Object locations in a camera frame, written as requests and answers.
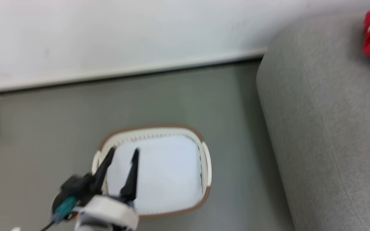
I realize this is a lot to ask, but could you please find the white laundry basket brown rim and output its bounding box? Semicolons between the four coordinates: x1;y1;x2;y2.
91;125;212;220

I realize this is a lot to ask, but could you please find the white baseboard strip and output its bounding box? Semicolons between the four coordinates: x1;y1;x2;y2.
0;47;268;96

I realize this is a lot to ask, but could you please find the grey fabric sofa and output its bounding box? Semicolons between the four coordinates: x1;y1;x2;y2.
256;11;370;231

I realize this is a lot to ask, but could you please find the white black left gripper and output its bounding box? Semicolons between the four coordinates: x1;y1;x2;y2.
51;146;140;231

